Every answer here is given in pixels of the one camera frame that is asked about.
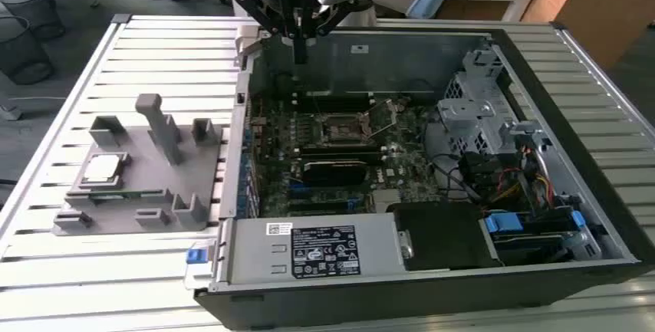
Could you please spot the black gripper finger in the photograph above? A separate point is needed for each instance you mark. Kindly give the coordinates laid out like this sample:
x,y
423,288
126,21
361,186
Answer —
x,y
327,19
261,6

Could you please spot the silver CPU green edge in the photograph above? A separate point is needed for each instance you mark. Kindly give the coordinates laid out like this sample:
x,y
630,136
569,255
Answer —
x,y
102,167

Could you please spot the CPU socket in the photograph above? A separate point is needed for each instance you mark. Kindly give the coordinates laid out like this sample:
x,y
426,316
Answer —
x,y
341,130

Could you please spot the black RAM slot bank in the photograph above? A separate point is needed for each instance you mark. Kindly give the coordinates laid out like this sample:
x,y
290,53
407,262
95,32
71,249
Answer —
x,y
333,100
341,153

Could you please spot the thin metal locking lever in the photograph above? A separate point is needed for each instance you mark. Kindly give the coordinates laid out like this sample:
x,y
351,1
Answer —
x,y
318,106
386,128

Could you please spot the silver drive cage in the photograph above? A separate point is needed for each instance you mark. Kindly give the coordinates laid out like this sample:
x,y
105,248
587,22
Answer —
x,y
461,111

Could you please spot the black graphics card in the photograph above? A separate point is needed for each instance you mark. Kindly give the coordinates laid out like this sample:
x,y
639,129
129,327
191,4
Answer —
x,y
333,174

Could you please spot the black mesh waste bin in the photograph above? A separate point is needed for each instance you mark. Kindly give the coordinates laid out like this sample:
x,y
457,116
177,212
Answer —
x,y
28,52
48,14

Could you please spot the green motherboard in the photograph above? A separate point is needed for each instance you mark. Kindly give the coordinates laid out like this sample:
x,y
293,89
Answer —
x,y
417,171

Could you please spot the silver chipset heatsink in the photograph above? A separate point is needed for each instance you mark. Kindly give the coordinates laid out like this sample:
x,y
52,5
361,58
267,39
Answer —
x,y
386,199

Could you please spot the grey plastic parts rack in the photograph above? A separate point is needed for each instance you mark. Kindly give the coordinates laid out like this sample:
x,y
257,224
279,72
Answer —
x,y
149,178

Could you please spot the green RAM stick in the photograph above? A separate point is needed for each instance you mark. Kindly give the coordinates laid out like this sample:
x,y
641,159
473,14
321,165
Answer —
x,y
133,194

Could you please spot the brown wooden cabinet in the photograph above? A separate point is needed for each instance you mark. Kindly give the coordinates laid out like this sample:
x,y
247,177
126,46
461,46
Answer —
x,y
609,10

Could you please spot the grey stand foot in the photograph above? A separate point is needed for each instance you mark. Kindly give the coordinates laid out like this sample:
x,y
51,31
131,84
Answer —
x,y
11,113

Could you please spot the black plastic shroud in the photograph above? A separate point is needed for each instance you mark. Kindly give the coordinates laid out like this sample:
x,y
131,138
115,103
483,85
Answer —
x,y
441,232

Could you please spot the grey power supply with label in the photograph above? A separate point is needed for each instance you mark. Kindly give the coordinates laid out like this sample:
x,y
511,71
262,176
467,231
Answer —
x,y
246,247

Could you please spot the blue disk carrier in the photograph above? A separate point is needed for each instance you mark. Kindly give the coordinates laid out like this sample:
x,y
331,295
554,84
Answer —
x,y
503,224

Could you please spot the blue case latch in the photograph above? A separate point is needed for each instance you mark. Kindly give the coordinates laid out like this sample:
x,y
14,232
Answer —
x,y
197,256

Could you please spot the small blue drive clip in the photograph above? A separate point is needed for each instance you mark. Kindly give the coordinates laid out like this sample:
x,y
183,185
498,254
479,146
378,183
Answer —
x,y
577,220

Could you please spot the black open PC case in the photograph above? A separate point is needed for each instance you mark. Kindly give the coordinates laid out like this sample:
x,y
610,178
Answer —
x,y
358,309

